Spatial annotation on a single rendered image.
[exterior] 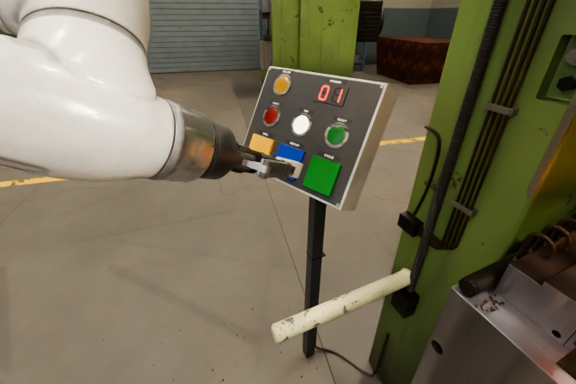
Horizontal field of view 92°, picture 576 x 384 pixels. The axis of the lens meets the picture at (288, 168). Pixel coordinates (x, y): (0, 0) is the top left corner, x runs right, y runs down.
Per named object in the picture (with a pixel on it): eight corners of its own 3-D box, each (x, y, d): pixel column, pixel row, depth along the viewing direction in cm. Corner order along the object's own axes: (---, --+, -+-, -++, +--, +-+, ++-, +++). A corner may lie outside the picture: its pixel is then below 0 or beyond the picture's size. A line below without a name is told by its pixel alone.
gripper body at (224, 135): (170, 165, 38) (221, 172, 45) (206, 187, 33) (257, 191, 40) (186, 112, 37) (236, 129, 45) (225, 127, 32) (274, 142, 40)
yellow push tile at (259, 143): (263, 167, 72) (272, 140, 71) (244, 159, 76) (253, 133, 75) (267, 168, 73) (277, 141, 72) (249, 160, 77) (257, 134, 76)
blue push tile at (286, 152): (293, 181, 66) (303, 151, 65) (270, 171, 70) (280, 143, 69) (297, 181, 67) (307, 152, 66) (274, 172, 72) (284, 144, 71)
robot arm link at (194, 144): (159, 192, 28) (207, 195, 33) (186, 105, 27) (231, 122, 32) (123, 164, 34) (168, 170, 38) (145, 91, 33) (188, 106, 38)
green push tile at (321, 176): (328, 197, 60) (340, 164, 59) (301, 185, 64) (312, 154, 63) (332, 198, 61) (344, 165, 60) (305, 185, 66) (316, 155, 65)
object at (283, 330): (277, 351, 69) (277, 338, 66) (270, 331, 73) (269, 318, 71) (412, 289, 84) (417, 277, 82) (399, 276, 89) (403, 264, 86)
